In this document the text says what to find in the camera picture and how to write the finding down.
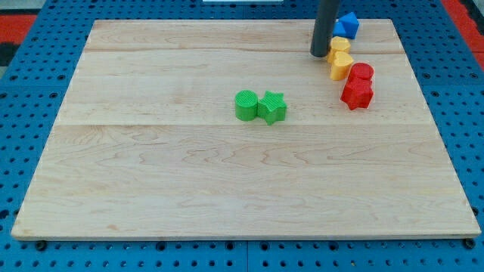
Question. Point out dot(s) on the yellow heart block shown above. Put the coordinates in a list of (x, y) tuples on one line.
[(340, 65)]

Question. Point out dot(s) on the yellow hexagon block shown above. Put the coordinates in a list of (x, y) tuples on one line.
[(338, 44)]

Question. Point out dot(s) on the green cylinder block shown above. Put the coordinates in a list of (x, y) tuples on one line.
[(246, 105)]

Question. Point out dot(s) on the green star block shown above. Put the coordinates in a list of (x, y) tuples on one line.
[(272, 107)]

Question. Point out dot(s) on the light wooden board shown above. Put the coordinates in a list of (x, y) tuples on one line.
[(146, 144)]

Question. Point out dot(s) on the red star block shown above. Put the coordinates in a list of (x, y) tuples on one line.
[(357, 93)]

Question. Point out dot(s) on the red cylinder block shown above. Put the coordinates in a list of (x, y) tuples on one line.
[(361, 71)]

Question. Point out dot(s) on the blue triangle block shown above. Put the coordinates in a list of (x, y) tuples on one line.
[(339, 30)]

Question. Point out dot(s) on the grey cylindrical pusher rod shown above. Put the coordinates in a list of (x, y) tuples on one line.
[(323, 27)]

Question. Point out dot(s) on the blue cube block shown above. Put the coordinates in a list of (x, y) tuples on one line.
[(350, 24)]

